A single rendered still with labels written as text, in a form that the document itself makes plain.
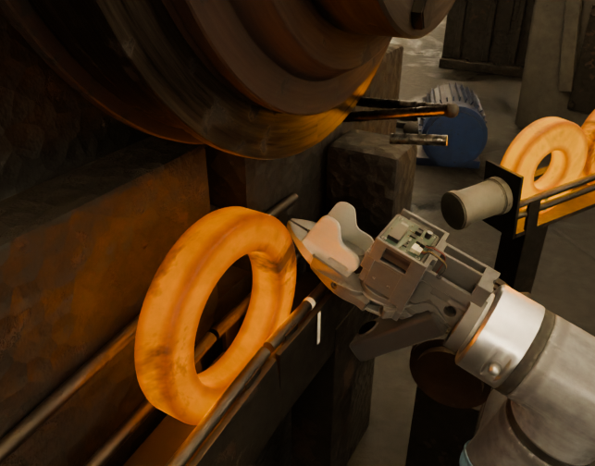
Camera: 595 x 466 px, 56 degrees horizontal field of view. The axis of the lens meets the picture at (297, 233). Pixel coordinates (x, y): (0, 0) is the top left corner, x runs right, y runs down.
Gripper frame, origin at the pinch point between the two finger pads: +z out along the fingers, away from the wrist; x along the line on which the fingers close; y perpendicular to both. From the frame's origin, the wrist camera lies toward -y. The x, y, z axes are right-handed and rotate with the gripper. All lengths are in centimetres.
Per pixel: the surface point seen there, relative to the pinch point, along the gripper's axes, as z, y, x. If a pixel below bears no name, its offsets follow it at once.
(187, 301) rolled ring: -1.3, 6.7, 21.4
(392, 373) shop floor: -17, -73, -62
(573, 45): -11, -22, -264
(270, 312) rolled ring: -3.6, -1.9, 10.1
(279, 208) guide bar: 3.6, 0.1, -2.0
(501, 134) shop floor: -3, -78, -265
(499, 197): -16.4, -1.6, -34.2
